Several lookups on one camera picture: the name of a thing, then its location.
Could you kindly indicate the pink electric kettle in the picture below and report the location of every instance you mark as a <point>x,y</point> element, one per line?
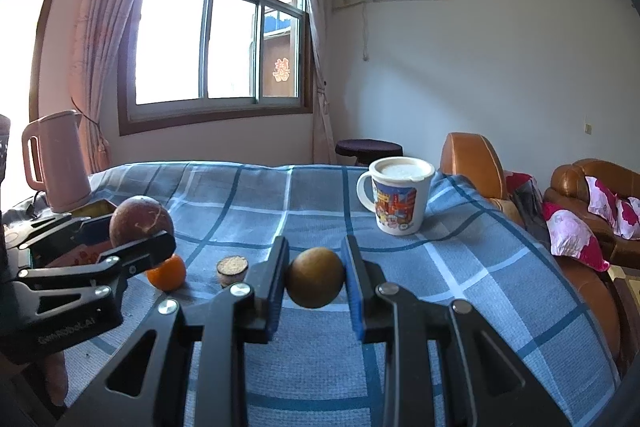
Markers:
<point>57,162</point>

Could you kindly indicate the sliding glass window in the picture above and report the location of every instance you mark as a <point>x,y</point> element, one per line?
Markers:
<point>215,37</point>

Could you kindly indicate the purple passion fruit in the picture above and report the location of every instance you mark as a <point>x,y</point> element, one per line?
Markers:
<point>137,217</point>

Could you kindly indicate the dark round stool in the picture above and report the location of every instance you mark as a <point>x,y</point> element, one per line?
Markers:
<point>367,148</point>

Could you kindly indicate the brown leather armchair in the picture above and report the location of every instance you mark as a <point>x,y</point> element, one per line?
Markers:
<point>467,162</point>

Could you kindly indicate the pink floral pillow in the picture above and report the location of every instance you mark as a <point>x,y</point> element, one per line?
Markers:
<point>572,234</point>
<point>615,207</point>

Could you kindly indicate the orange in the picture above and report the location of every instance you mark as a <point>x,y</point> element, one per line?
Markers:
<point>167,273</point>

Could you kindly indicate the white wall pipe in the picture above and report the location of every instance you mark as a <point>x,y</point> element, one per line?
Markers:
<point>366,32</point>

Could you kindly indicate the small yellow-brown round fruit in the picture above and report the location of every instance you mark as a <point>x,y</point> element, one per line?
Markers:
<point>315,277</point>

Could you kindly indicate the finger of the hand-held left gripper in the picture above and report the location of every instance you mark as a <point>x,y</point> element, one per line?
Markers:
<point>95,229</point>
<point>145,252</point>

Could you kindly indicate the blue plaid tablecloth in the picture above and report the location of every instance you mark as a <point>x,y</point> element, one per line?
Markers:
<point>280,207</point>

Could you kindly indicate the white printed mug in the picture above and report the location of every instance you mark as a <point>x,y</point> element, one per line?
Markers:
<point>400,202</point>

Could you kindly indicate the pink curtain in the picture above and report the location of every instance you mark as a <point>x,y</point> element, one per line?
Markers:
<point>105,32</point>
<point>320,82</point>

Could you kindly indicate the small dark-based round cake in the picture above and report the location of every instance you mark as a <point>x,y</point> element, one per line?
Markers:
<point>232,268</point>

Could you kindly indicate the person's left hand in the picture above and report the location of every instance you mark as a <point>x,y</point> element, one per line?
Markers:
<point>56,379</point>

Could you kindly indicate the black bag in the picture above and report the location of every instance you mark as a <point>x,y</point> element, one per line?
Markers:
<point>527,204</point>

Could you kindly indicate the brown leather sofa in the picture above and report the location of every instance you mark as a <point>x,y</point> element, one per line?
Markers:
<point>570,184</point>

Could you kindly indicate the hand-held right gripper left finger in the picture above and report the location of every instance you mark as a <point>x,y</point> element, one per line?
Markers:
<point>272,292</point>

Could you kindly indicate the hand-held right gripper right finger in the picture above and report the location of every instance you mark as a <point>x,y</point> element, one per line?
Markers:
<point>355,292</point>

